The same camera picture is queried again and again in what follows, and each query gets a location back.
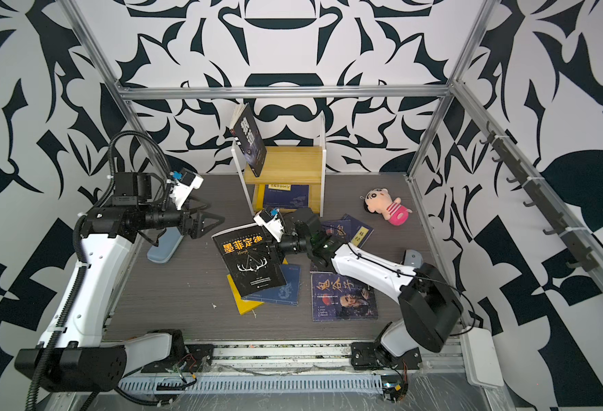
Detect white power box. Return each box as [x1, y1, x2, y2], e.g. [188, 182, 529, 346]
[460, 328, 504, 389]

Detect purple old man book lower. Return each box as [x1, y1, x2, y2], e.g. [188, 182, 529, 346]
[311, 272, 379, 322]

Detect blue book beige label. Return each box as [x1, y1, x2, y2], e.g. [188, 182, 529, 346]
[246, 265, 302, 306]

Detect white wooden two-tier shelf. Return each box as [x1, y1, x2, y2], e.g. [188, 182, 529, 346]
[231, 113, 327, 216]

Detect black wall hook rail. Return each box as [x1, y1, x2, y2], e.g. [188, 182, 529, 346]
[480, 121, 600, 272]

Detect light blue glasses case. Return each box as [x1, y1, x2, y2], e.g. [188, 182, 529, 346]
[147, 227, 183, 264]

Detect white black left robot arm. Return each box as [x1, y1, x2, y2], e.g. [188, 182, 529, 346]
[14, 130, 225, 410]

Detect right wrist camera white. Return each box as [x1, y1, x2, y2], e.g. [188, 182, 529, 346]
[254, 207, 284, 242]

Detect purple old man book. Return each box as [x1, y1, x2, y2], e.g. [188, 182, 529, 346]
[321, 219, 353, 241]
[311, 272, 379, 322]

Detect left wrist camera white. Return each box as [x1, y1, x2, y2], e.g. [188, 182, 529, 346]
[167, 168, 204, 211]

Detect black deer antler book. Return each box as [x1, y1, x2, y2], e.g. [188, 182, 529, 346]
[213, 223, 286, 298]

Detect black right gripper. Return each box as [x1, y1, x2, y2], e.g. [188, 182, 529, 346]
[250, 230, 317, 266]

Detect purple old man book upper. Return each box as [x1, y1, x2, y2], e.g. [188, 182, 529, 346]
[321, 219, 353, 241]

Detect small blue book yellow label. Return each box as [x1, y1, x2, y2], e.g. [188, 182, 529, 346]
[342, 214, 374, 248]

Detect yellow cartoon book on table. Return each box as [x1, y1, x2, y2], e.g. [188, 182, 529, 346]
[228, 257, 286, 314]

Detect white grey round speaker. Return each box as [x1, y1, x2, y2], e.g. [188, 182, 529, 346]
[402, 249, 424, 269]

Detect plush doll pink shorts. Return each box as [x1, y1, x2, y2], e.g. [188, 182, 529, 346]
[361, 188, 413, 226]

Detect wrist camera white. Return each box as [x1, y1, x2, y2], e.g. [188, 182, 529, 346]
[254, 207, 284, 242]
[167, 168, 204, 211]

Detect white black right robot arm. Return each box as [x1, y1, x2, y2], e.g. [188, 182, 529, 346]
[261, 208, 463, 370]

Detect blue book with yellow label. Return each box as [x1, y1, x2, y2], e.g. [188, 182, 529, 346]
[263, 184, 310, 210]

